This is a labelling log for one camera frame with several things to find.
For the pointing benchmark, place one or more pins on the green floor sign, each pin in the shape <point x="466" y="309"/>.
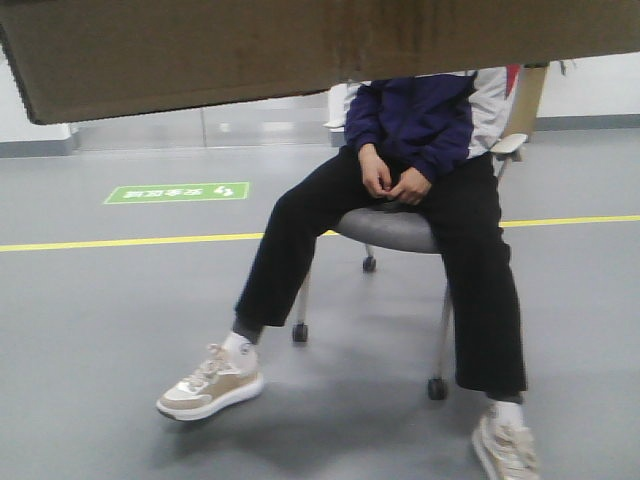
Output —
<point x="163" y="193"/>

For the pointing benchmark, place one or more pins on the grey wheeled chair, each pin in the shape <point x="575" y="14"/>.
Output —
<point x="394" y="226"/>

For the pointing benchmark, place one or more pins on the seated person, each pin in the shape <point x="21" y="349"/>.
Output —
<point x="425" y="142"/>

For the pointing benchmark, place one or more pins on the brown cardboard carton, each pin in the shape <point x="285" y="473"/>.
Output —
<point x="86" y="60"/>

